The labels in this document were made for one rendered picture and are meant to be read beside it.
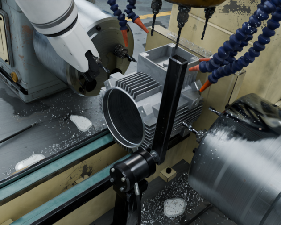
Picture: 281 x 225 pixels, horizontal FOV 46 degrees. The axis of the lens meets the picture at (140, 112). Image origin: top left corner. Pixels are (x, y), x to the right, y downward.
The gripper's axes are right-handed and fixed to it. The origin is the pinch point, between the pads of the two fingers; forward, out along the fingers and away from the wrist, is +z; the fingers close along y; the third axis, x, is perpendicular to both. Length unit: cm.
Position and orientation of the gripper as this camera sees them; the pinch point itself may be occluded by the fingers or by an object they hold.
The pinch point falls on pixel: (89, 70)
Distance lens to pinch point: 73.7
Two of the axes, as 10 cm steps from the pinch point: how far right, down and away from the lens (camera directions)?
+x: 6.8, -7.0, 2.1
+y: 6.9, 5.1, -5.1
